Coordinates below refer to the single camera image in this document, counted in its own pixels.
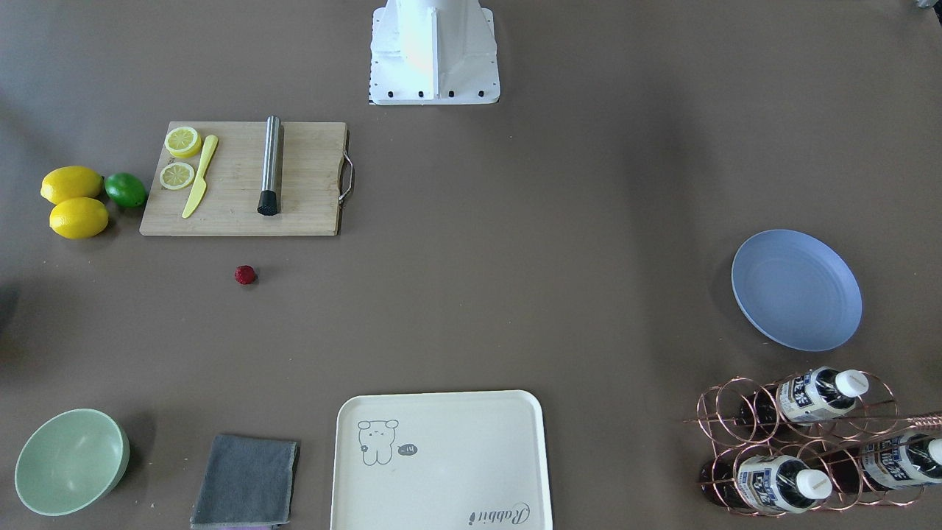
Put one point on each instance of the yellow lemon upper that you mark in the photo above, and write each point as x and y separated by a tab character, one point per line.
68	182

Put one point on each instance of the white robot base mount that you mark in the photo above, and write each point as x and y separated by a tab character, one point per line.
433	53

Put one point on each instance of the light green bowl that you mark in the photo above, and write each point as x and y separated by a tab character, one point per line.
72	461

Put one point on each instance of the green lime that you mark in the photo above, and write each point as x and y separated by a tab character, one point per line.
126	190

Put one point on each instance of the yellow lemon lower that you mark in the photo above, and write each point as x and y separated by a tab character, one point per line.
79	218

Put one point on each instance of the copper wire bottle rack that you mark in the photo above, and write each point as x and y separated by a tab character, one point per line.
729	417

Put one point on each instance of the yellow plastic knife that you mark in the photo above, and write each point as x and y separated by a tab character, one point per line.
199	186

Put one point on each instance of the steel muddler black tip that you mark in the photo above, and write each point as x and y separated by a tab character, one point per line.
269	199

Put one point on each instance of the yellow lemon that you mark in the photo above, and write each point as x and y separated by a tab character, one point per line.
68	182
79	218

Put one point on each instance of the blue plate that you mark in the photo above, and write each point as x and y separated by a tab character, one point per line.
796	290

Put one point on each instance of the cream rabbit tray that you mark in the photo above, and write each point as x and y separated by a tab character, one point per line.
445	460

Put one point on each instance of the grey folded cloth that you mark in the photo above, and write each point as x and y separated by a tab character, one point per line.
248	483

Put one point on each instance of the tea bottle top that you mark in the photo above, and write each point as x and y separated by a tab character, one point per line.
801	401

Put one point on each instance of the wooden cutting board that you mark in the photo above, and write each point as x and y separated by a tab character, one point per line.
311	183

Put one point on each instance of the lemon slice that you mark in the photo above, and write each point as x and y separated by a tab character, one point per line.
176	175
183	142

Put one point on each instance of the tea bottle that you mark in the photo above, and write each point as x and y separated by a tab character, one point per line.
765	485
909	460
801	401

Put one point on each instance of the lemon slice lower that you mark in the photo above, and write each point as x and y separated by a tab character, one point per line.
176	175

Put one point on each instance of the red strawberry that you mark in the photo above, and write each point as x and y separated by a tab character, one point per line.
245	275

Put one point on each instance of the lemon slice upper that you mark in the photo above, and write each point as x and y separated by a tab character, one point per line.
183	142

